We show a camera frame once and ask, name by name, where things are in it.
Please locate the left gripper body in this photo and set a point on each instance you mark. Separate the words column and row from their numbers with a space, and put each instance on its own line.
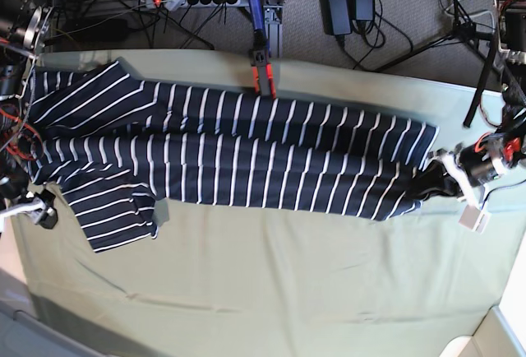
column 469, row 166

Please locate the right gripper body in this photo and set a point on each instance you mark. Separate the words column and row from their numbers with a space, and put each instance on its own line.
column 32, row 205

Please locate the navy white striped T-shirt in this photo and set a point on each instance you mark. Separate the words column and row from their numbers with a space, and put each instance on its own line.
column 115, row 145

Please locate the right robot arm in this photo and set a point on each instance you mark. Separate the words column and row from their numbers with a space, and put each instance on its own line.
column 24, row 25

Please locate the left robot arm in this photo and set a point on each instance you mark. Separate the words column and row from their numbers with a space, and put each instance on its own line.
column 506, row 140

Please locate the black tripod stand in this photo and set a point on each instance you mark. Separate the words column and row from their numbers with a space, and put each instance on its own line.
column 481, row 44

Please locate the black power adapter left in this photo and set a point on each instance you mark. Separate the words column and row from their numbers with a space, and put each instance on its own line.
column 338, row 17

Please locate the blue orange bar clamp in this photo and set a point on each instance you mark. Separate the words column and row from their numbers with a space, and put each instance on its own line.
column 259, row 53

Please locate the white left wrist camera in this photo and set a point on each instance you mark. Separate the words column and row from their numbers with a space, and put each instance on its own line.
column 474, row 219

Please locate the aluminium frame post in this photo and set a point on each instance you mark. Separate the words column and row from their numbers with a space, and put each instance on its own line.
column 273, row 16

